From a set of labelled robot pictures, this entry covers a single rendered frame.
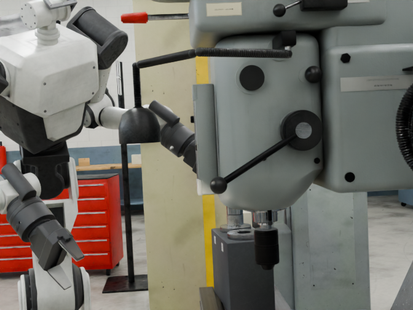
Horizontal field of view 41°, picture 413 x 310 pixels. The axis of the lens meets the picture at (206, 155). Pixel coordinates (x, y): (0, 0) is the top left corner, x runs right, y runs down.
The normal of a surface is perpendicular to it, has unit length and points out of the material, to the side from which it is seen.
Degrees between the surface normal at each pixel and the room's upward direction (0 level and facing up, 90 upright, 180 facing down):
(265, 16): 90
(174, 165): 90
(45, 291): 77
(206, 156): 90
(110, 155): 90
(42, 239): 100
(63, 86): 116
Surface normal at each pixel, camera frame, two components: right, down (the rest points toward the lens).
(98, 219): -0.07, 0.06
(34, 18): -0.60, 0.36
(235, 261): 0.18, 0.04
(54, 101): 0.79, 0.43
